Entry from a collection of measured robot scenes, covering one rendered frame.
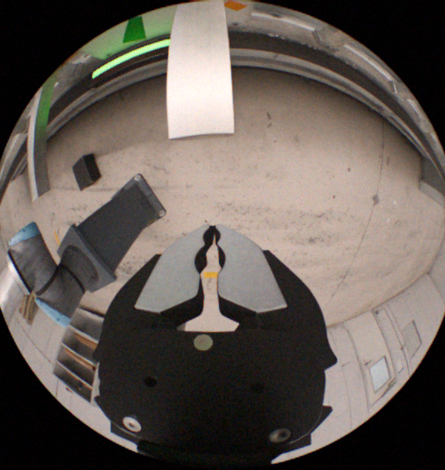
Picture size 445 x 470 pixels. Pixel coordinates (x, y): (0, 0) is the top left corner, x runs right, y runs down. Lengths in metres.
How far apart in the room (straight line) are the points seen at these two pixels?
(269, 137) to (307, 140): 0.24
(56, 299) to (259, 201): 1.08
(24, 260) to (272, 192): 1.17
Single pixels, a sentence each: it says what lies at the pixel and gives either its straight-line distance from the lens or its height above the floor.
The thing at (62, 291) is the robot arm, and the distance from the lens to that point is 0.58.
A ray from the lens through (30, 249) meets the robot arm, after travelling 0.54.
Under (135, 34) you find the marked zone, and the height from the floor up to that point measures 0.74.
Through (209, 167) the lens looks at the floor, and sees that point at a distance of 0.95.
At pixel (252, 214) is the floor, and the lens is 1.04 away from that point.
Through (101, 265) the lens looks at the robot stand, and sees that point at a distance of 0.62.
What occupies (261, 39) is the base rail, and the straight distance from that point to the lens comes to 0.35.
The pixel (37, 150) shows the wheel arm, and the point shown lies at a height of 0.82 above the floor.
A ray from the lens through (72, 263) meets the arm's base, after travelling 0.63.
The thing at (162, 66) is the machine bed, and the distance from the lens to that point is 0.95.
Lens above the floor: 0.94
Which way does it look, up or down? 59 degrees down
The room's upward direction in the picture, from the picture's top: 178 degrees clockwise
